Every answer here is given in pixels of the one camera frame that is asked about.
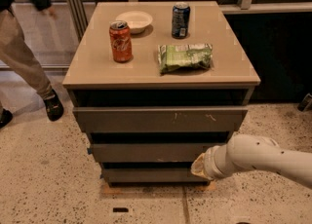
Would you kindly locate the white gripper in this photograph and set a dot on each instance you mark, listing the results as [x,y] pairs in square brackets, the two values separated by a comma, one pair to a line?
[211,164]

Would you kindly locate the grey drawer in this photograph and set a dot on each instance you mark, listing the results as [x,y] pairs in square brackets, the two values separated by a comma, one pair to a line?
[149,153]
[160,119]
[150,175]

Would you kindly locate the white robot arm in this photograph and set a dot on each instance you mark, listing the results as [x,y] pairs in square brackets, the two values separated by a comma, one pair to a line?
[245,152]

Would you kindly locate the grey top drawer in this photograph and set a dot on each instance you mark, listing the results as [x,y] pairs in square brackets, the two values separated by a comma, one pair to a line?
[160,119]

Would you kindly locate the grey bottom drawer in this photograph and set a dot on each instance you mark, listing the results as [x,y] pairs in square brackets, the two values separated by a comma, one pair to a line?
[150,175]

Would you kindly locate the grey drawer cabinet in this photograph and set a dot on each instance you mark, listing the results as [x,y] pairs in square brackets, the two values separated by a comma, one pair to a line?
[94,79]

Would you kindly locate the blue tape piece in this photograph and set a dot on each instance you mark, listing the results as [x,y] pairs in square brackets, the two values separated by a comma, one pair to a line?
[89,151]

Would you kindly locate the green chip bag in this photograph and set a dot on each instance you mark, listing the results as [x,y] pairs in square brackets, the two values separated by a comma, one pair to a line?
[174,57]

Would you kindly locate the red cola can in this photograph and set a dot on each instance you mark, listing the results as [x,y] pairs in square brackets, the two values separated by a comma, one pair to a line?
[120,39]

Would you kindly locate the blue soda can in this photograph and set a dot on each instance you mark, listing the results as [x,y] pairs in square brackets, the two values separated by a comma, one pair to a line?
[180,20]

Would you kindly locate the white paper bowl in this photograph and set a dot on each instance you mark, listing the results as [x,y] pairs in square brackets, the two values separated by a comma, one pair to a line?
[137,20]

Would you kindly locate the walking person in khakis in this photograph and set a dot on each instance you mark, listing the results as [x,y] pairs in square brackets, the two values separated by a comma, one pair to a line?
[17,55]

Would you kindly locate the dark object at wall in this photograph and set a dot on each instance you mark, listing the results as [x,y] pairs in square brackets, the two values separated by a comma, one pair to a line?
[305,102]

